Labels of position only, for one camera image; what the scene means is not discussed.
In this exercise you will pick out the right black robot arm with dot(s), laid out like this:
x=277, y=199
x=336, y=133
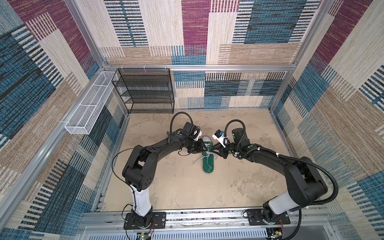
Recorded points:
x=303, y=180

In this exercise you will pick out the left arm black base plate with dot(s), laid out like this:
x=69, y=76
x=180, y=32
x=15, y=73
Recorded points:
x=156, y=220

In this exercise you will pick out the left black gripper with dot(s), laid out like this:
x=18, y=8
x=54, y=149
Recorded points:
x=199, y=147

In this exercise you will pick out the white wire mesh basket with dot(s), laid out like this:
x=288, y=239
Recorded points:
x=87, y=112

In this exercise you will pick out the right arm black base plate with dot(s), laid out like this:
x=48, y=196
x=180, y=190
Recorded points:
x=260, y=217

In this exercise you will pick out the white shoelace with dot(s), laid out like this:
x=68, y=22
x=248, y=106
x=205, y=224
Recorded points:
x=209, y=153

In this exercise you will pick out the black wire mesh shelf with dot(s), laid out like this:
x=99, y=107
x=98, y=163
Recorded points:
x=145, y=90

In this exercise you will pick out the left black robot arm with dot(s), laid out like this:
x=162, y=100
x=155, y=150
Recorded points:
x=139, y=171

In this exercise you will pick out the aluminium mounting rail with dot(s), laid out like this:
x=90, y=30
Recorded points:
x=314, y=223

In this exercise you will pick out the green canvas sneaker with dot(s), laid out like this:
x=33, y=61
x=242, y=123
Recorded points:
x=206, y=168

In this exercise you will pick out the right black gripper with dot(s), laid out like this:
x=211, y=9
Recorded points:
x=221, y=150

